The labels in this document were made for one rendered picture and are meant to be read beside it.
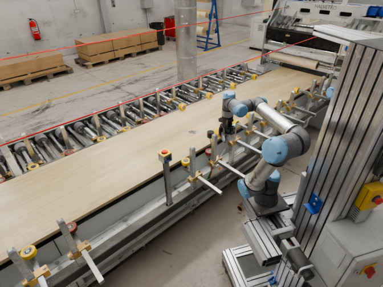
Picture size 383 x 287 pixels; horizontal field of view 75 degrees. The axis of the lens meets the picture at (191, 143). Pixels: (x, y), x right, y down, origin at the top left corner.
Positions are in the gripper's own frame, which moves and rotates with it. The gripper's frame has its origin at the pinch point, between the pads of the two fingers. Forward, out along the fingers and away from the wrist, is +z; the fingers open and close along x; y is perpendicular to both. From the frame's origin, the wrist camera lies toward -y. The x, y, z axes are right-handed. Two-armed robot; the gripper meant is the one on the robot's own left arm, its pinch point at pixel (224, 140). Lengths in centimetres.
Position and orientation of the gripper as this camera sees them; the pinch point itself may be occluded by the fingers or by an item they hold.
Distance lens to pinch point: 170.8
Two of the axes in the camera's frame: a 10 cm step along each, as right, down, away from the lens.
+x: 9.6, -1.6, 2.1
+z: 0.1, 8.2, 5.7
